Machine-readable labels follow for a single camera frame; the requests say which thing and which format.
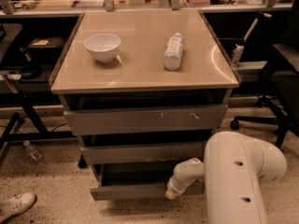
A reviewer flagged water bottle on floor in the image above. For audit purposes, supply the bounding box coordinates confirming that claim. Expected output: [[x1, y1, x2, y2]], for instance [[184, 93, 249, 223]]
[[22, 140, 43, 161]]

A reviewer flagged grey middle drawer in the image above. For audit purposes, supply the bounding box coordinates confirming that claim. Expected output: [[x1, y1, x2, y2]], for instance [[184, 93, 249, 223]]
[[81, 141, 206, 164]]

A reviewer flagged grey drawer cabinet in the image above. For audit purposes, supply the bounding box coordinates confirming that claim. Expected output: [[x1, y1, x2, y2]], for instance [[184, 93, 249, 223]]
[[48, 8, 242, 173]]

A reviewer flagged white sneaker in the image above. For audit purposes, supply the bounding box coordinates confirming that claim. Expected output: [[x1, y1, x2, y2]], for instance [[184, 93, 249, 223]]
[[0, 192, 36, 224]]

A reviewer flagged grey drawer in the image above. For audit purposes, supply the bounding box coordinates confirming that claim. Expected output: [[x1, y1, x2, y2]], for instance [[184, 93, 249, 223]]
[[81, 141, 206, 164], [90, 161, 206, 202], [64, 105, 227, 135]]

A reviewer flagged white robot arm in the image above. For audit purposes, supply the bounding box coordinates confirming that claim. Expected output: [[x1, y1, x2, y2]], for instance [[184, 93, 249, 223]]
[[165, 132, 287, 224]]

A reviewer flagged black office chair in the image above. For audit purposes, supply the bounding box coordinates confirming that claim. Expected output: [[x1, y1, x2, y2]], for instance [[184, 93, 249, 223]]
[[230, 0, 299, 148]]

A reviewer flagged white bowl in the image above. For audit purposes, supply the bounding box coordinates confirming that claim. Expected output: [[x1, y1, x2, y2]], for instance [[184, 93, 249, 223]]
[[84, 34, 121, 63]]

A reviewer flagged black desk frame left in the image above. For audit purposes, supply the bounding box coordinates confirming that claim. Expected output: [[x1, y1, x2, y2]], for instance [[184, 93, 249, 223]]
[[0, 22, 76, 167]]

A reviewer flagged grey bottom drawer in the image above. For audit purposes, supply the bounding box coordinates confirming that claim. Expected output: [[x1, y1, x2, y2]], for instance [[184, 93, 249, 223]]
[[90, 161, 206, 202]]

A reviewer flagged grey top drawer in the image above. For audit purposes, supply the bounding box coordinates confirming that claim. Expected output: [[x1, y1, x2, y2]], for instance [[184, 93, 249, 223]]
[[64, 105, 227, 135]]

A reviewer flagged black box with label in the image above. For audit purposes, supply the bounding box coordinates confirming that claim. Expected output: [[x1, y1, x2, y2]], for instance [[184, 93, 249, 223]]
[[27, 36, 65, 56]]

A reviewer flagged white plastic bottle lying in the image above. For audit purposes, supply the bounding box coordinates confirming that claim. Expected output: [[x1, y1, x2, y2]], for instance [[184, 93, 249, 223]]
[[163, 33, 183, 71]]

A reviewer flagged black round device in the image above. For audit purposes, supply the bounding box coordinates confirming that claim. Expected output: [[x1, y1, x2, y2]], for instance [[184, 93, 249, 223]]
[[19, 47, 42, 79]]

